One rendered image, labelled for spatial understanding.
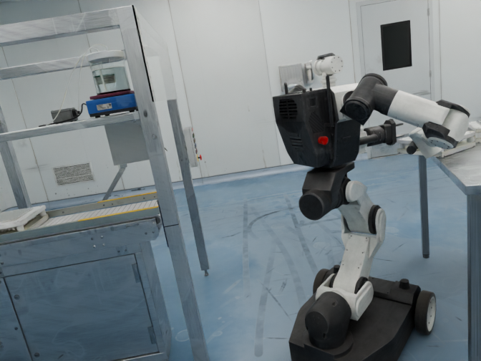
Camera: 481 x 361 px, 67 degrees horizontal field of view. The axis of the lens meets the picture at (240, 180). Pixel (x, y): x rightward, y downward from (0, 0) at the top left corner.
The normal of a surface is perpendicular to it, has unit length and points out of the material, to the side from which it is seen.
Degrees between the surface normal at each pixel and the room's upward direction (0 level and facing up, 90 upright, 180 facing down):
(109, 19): 90
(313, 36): 90
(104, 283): 90
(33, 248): 90
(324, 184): 45
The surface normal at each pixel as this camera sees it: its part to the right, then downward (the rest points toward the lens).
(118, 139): 0.08, 0.23
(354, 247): -0.54, -0.53
